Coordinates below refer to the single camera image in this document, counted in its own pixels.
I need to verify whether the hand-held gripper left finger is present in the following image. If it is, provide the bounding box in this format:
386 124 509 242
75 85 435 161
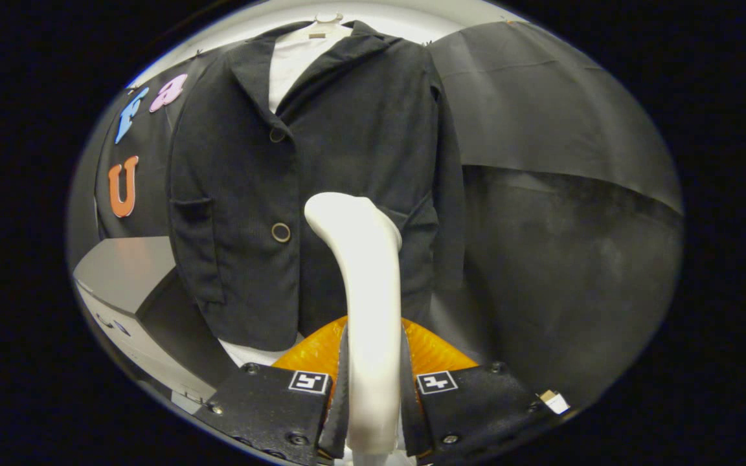
193 317 350 466

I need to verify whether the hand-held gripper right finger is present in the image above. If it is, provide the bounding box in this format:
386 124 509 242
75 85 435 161
401 320 558 464

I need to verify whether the white garment steamer head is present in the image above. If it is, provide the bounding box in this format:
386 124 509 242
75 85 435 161
304 192 403 454

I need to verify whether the black jacket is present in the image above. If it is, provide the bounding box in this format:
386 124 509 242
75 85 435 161
166 19 466 352

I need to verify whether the cardboard box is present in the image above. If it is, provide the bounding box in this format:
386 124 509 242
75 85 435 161
538 388 571 415

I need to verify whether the black backdrop cloth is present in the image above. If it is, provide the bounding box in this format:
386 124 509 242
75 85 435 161
65 19 684 408

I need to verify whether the grey cabinet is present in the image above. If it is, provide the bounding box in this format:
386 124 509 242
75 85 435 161
73 236 238 405

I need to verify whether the white mannequin torso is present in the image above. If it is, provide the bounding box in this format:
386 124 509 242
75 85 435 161
218 25 353 368

